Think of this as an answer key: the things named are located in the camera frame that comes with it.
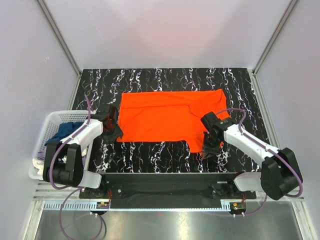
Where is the lavender t shirt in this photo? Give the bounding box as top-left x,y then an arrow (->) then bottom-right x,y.
36,150 -> 46,162

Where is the right aluminium frame post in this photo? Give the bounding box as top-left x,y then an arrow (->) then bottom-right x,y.
252,0 -> 300,76

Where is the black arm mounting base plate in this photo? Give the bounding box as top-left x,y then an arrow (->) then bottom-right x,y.
79,173 -> 256,200

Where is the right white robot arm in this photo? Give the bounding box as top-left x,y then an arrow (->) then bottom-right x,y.
201,112 -> 303,200

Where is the white slotted cable duct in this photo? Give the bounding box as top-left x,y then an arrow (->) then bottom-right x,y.
44,200 -> 231,212

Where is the orange t shirt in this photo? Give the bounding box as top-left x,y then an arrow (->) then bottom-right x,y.
117,89 -> 229,153

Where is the navy blue t shirt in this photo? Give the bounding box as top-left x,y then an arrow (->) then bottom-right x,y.
44,121 -> 84,146

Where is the right orange connector box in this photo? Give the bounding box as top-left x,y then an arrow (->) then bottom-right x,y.
231,202 -> 247,212

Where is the left orange connector box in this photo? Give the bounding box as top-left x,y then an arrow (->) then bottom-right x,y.
96,200 -> 110,209

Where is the white plastic laundry basket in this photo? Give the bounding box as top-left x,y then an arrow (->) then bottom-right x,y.
27,110 -> 93,181

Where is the aluminium frame post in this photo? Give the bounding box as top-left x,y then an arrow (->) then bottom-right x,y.
252,0 -> 300,76
34,0 -> 83,76

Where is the black marble pattern mat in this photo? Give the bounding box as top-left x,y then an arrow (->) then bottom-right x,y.
72,68 -> 269,173

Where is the white t shirt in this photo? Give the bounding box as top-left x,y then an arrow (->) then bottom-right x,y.
32,148 -> 88,176

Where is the orange connector box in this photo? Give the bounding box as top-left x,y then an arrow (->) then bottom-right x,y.
231,202 -> 247,212
96,200 -> 110,209

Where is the left aluminium frame post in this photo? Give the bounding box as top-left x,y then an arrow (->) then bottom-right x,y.
34,0 -> 83,76

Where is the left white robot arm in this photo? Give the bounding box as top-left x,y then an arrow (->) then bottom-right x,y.
42,105 -> 123,190

